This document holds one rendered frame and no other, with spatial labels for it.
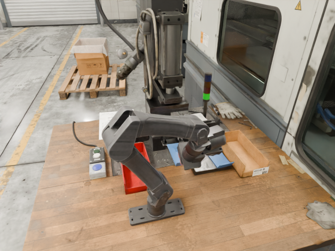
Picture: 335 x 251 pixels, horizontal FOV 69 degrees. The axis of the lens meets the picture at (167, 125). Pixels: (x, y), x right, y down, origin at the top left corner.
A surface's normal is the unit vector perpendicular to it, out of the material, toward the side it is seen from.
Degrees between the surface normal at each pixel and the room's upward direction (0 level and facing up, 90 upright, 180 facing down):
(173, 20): 90
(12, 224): 0
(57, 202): 0
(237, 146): 0
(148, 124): 90
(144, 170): 88
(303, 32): 90
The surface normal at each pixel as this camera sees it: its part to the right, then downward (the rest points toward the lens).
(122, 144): 0.41, 0.48
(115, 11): 0.20, 0.52
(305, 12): -0.98, 0.11
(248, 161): 0.00, -0.85
